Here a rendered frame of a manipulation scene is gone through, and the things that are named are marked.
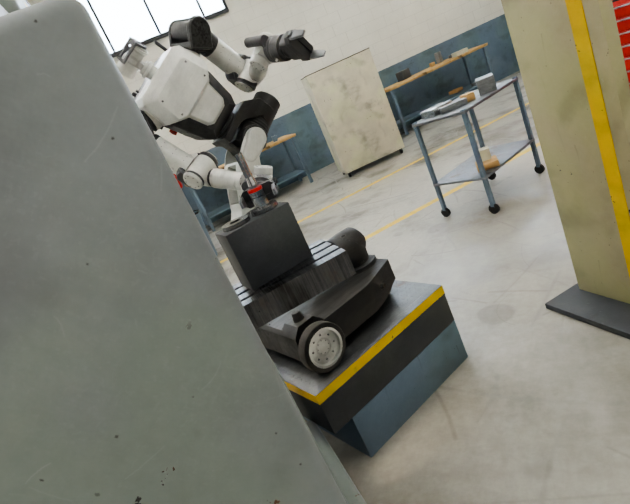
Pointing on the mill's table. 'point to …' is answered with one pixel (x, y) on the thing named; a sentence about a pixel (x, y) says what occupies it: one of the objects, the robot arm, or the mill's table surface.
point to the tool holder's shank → (246, 171)
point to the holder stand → (263, 244)
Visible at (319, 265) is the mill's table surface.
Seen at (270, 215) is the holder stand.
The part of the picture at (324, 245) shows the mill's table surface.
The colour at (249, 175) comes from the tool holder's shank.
